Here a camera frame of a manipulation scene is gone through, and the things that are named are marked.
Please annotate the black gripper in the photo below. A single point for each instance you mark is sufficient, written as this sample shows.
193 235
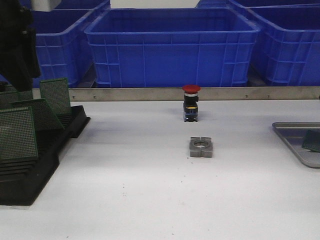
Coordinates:
18 57

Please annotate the carried green perforated board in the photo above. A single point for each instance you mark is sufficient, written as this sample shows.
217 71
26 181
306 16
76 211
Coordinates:
311 141

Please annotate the rear middle green board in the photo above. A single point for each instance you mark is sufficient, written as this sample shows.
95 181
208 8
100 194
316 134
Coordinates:
23 95

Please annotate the left edge green board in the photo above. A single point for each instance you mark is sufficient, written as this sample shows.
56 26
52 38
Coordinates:
7 97

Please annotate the rear right green board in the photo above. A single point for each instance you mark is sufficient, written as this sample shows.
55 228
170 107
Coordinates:
56 93

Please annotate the black slotted board rack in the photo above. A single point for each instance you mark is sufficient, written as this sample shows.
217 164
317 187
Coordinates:
22 180

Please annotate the silver metal tray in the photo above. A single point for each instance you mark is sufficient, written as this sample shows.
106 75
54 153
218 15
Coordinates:
292 134

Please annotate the left blue plastic crate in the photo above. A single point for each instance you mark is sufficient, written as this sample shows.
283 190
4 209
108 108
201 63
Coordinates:
61 44

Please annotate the blue plastic crate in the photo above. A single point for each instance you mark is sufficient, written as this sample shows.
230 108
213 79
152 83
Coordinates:
287 49
61 44
171 47

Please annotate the far left blue crate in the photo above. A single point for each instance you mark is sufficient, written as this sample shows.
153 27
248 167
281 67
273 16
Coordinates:
49 5

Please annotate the red emergency stop button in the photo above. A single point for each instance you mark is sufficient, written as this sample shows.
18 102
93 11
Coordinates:
190 105

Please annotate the centre blue plastic crate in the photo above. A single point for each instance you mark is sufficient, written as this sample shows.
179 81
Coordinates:
171 47

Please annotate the grey metal square nut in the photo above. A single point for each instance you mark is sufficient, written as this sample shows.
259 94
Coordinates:
201 147

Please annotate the far right blue crate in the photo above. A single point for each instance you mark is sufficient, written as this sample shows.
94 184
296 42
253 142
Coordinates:
255 3

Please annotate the right blue plastic crate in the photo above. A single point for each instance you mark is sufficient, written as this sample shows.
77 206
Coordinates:
287 49

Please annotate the steel table edge rail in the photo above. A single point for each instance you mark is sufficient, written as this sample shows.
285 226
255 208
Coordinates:
205 94

